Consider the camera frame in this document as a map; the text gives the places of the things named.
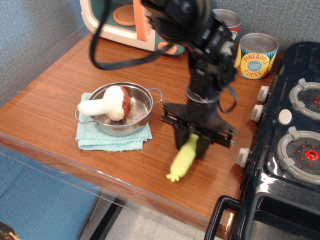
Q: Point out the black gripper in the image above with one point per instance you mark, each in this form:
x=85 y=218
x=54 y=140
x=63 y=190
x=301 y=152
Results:
x=201 y=119

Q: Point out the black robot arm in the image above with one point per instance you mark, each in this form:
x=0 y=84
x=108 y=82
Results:
x=193 y=25

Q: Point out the plush white brown mushroom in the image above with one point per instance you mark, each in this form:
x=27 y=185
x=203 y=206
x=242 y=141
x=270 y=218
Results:
x=115 y=104

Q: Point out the light teal folded cloth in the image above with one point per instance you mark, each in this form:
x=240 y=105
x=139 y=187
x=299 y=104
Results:
x=89 y=138

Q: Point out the black toy stove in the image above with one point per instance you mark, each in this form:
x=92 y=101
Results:
x=280 y=189

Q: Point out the pineapple slices can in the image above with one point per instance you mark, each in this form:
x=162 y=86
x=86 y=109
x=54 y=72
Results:
x=255 y=55

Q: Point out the tomato sauce can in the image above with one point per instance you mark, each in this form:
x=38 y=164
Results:
x=232 y=20

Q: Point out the teal toy microwave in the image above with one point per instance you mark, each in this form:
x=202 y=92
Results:
x=126 y=23

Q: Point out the orange object at corner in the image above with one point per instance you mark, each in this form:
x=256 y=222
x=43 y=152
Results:
x=7 y=233

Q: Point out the steel pot with handles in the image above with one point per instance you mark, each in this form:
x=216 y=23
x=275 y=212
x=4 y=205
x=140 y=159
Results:
x=142 y=101

